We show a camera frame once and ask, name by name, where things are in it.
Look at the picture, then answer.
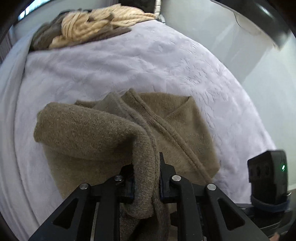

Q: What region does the grey brown knit garment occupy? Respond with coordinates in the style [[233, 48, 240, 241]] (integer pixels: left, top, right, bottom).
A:
[[30, 11, 132, 51]]

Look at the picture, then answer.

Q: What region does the cream striped knit garment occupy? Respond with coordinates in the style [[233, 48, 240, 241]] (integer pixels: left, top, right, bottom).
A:
[[49, 4, 156, 49]]

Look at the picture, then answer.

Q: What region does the black camera box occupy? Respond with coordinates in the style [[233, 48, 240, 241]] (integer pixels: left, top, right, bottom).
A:
[[247, 150, 288, 205]]

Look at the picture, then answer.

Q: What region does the lavender embossed bed blanket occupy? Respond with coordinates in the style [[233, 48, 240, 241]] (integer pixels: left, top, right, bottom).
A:
[[15, 21, 275, 226]]

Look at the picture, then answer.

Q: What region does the smooth lavender duvet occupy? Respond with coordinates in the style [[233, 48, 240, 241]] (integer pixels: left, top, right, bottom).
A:
[[1, 31, 38, 240]]

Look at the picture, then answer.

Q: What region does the black puffer jacket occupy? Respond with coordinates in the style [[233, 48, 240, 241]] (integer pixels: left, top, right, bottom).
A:
[[118, 0, 155, 13]]

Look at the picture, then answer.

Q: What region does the olive green knit sweater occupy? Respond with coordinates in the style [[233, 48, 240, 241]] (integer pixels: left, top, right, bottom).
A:
[[34, 89, 220, 240]]

